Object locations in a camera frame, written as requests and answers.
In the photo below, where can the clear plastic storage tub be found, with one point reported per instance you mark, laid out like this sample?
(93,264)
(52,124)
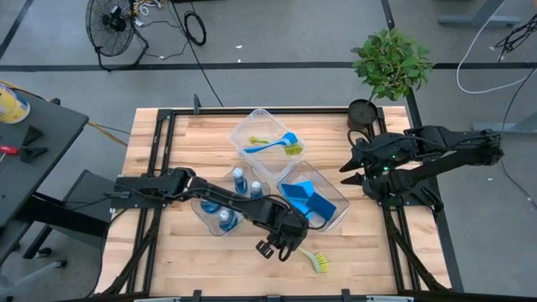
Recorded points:
(268,165)

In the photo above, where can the yellow white wipes canister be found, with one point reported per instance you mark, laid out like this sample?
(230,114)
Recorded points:
(12,107)

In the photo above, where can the black triangular plastic part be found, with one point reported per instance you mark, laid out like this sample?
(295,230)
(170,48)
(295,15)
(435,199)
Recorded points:
(32,135)
(31,154)

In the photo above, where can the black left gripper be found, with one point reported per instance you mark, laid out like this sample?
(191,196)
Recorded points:
(285,226)

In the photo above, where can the clear acrylic bin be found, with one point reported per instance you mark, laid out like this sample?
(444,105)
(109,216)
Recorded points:
(312,172)
(210,224)

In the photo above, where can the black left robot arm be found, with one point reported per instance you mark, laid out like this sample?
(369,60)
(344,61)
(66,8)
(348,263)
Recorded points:
(218,195)

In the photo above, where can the green yellow dish brush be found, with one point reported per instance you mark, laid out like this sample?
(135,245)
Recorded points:
(321,262)

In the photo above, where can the white metal bracket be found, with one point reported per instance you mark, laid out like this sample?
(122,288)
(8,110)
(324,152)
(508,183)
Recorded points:
(390,299)
(157,299)

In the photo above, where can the black desk leg frame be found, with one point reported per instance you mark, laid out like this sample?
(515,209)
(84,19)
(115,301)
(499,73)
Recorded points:
(63,218)

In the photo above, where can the dark grey desk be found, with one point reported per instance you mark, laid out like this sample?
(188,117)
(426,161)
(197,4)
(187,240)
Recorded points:
(42,121)

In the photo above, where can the grey office chair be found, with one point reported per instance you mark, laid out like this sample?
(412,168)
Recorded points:
(31,274)

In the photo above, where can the grey desk foot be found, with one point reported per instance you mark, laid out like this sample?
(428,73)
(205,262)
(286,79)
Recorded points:
(503,127)
(478,19)

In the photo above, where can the black aluminium frame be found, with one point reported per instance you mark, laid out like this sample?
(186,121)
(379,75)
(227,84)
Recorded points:
(222,111)

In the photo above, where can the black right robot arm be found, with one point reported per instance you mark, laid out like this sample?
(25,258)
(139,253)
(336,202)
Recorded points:
(453,144)

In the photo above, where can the green leafy plant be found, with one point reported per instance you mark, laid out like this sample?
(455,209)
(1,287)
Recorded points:
(392,63)

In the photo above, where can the black floor fan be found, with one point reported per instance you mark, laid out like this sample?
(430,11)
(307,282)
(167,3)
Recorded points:
(110,25)

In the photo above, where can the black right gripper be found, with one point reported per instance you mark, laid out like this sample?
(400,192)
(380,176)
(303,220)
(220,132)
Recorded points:
(388,155)

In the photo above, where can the black plant pot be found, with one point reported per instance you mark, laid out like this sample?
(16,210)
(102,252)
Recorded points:
(363,114)

